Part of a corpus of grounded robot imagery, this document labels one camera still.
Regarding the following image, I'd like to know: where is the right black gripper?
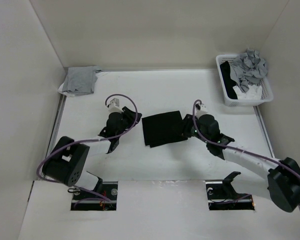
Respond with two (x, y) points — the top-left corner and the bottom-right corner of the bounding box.
(171, 113), (210, 144)

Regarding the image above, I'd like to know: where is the black tank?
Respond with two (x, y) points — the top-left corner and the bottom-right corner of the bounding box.
(142, 110), (188, 148)
(220, 61), (238, 100)

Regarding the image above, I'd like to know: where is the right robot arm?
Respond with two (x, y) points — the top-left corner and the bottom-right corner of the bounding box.
(180, 114), (300, 213)

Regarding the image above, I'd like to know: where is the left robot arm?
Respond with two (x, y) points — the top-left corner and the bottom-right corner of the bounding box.
(42, 106), (142, 200)

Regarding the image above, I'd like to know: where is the folded grey tank top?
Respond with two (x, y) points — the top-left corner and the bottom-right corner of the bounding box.
(61, 65), (103, 95)

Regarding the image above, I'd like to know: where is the white tank top in basket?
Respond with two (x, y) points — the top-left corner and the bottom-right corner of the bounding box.
(232, 85), (263, 100)

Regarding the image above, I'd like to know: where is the folded white tank top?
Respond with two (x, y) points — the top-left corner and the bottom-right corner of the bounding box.
(57, 69), (103, 98)

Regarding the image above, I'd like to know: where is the crumpled grey tank top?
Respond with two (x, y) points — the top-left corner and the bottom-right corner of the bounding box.
(229, 48), (268, 93)

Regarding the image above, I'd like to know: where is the white plastic laundry basket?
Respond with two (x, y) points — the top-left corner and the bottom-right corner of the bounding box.
(215, 54), (274, 107)

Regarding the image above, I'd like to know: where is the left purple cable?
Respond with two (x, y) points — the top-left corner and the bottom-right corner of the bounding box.
(37, 93), (138, 208)

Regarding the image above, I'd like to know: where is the purple cable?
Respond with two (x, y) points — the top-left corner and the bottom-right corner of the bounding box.
(192, 99), (300, 210)
(37, 93), (138, 208)

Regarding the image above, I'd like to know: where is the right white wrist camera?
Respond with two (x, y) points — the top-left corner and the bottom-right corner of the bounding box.
(195, 103), (208, 118)

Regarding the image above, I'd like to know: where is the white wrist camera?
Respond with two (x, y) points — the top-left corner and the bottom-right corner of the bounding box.
(106, 98), (123, 113)
(195, 103), (208, 118)

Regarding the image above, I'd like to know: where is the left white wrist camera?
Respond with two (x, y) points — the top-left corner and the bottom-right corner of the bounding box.
(106, 98), (123, 113)

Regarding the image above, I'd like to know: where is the right metal table rail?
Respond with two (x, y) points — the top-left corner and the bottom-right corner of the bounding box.
(253, 106), (275, 158)

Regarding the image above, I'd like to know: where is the metal table rail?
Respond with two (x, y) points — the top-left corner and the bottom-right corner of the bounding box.
(253, 106), (275, 158)
(43, 94), (67, 159)

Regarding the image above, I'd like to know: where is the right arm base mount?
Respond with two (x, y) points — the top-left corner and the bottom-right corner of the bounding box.
(205, 180), (255, 211)

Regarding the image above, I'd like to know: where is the left metal table rail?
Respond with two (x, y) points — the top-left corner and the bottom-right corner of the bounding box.
(43, 94), (67, 159)

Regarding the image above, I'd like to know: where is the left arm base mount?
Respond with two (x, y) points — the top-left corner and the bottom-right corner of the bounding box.
(67, 181), (119, 212)

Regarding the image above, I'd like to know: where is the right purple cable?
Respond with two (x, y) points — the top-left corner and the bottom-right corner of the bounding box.
(192, 99), (300, 210)

